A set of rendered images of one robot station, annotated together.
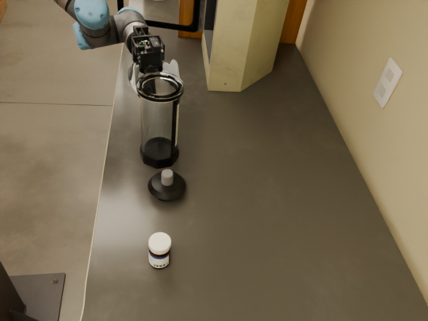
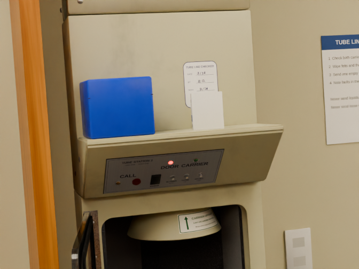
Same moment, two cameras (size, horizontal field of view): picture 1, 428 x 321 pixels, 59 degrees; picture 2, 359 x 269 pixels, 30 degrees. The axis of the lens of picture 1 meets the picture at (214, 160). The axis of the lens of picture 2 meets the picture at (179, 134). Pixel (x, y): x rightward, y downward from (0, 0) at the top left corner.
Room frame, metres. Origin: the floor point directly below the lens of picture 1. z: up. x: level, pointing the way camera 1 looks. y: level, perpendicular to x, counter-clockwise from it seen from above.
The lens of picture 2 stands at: (1.28, 1.23, 1.56)
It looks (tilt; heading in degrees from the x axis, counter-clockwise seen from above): 3 degrees down; 266
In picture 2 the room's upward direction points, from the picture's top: 4 degrees counter-clockwise
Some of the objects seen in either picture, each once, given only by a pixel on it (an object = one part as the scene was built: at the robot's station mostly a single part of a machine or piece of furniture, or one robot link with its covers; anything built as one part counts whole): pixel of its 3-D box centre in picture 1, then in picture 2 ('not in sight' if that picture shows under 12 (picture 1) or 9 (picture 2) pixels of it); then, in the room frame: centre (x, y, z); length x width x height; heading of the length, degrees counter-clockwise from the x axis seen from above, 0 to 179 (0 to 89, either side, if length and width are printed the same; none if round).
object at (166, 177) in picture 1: (167, 182); not in sight; (0.60, 0.10, 0.97); 0.09 x 0.09 x 0.07
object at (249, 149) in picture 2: not in sight; (181, 161); (1.21, 0.14, 1.46); 0.32 x 0.11 x 0.10; 11
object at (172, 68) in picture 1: (174, 71); not in sight; (0.79, 0.13, 1.17); 0.09 x 0.03 x 0.06; 50
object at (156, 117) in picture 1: (160, 120); not in sight; (0.73, 0.15, 1.06); 0.11 x 0.11 x 0.21
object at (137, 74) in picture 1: (135, 75); not in sight; (0.74, 0.21, 1.17); 0.09 x 0.03 x 0.06; 3
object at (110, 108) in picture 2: not in sight; (116, 107); (1.31, 0.16, 1.56); 0.10 x 0.10 x 0.09; 11
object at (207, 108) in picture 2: not in sight; (207, 110); (1.16, 0.13, 1.54); 0.05 x 0.05 x 0.06; 87
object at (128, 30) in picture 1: (139, 39); not in sight; (0.93, 0.25, 1.16); 0.08 x 0.05 x 0.08; 117
